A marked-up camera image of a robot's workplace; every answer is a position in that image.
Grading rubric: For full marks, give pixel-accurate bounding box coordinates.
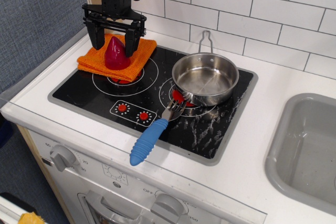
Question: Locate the red stove button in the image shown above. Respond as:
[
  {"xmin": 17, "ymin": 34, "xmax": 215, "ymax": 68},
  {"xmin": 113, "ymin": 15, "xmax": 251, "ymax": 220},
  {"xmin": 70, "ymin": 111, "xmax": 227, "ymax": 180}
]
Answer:
[
  {"xmin": 139, "ymin": 112, "xmax": 149, "ymax": 121},
  {"xmin": 117, "ymin": 104, "xmax": 128, "ymax": 113}
]

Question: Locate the blue handled fork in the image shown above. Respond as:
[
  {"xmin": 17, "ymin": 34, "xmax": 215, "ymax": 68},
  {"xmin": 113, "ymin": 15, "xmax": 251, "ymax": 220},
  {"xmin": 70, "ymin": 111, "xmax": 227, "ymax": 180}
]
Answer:
[{"xmin": 130, "ymin": 99, "xmax": 186, "ymax": 166}]

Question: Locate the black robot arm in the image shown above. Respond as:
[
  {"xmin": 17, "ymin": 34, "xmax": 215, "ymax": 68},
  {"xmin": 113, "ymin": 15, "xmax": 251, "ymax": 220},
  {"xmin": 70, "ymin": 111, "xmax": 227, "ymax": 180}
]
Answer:
[{"xmin": 82, "ymin": 0, "xmax": 146, "ymax": 57}]

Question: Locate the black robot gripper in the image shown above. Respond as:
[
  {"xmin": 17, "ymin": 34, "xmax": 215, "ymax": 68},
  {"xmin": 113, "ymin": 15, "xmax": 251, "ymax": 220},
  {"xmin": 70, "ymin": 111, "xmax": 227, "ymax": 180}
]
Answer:
[{"xmin": 82, "ymin": 0, "xmax": 146, "ymax": 57}]

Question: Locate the stainless steel pan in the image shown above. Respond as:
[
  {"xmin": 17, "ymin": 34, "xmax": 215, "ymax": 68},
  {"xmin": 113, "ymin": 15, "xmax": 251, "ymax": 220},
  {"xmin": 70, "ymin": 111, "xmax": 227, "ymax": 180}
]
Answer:
[{"xmin": 171, "ymin": 30, "xmax": 240, "ymax": 106}]

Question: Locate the red toy bell pepper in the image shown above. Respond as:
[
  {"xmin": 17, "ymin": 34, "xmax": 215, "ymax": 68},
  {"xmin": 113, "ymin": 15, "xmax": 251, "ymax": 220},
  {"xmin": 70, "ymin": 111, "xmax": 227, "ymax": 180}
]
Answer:
[{"xmin": 104, "ymin": 36, "xmax": 131, "ymax": 70}]

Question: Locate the grey oven door handle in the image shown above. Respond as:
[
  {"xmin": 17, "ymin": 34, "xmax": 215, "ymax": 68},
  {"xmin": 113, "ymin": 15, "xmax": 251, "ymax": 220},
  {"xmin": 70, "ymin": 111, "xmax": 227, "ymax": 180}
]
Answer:
[{"xmin": 83, "ymin": 191, "xmax": 146, "ymax": 223}]

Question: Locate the grey toy sink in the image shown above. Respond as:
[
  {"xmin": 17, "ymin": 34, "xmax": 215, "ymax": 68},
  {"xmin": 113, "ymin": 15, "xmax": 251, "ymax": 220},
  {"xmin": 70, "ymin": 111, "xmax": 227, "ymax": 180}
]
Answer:
[{"xmin": 265, "ymin": 93, "xmax": 335, "ymax": 215}]

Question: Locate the left red stove button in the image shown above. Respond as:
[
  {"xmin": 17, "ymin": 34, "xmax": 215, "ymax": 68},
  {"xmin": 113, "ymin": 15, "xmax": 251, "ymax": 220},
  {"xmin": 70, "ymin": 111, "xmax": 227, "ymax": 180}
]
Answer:
[{"xmin": 117, "ymin": 104, "xmax": 128, "ymax": 113}]

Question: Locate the black toy stove top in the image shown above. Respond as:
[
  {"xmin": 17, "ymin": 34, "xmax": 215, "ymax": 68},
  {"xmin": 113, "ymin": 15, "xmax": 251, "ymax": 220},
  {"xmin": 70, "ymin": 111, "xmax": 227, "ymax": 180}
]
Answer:
[{"xmin": 48, "ymin": 47, "xmax": 258, "ymax": 165}]

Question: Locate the right red stove button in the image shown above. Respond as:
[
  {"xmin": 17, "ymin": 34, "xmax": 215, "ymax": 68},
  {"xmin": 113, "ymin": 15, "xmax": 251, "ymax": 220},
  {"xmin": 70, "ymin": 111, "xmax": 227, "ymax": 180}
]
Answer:
[{"xmin": 139, "ymin": 112, "xmax": 149, "ymax": 121}]

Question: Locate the right grey oven knob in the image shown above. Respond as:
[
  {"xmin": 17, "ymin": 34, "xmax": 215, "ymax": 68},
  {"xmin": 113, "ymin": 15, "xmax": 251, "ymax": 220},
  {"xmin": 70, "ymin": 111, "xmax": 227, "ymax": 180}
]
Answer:
[{"xmin": 150, "ymin": 194, "xmax": 184, "ymax": 223}]

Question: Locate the left grey oven knob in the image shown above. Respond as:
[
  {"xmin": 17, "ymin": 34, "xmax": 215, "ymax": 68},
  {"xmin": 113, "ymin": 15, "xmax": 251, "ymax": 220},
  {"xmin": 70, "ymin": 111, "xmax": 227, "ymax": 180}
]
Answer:
[{"xmin": 50, "ymin": 145, "xmax": 76, "ymax": 172}]

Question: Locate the yellow black object bottom left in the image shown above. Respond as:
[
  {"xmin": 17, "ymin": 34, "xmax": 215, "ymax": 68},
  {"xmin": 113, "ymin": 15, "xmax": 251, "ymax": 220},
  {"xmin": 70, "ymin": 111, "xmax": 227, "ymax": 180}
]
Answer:
[{"xmin": 0, "ymin": 211, "xmax": 46, "ymax": 224}]

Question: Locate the orange folded towel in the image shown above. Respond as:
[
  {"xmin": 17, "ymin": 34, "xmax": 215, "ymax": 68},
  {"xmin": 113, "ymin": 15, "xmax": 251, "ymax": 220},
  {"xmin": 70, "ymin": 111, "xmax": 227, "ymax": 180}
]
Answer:
[{"xmin": 77, "ymin": 34, "xmax": 157, "ymax": 82}]

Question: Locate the grey oven knob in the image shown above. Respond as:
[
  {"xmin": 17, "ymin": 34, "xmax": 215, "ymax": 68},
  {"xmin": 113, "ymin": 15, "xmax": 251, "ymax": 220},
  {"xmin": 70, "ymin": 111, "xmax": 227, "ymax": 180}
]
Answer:
[
  {"xmin": 150, "ymin": 194, "xmax": 184, "ymax": 223},
  {"xmin": 50, "ymin": 145, "xmax": 76, "ymax": 172}
]

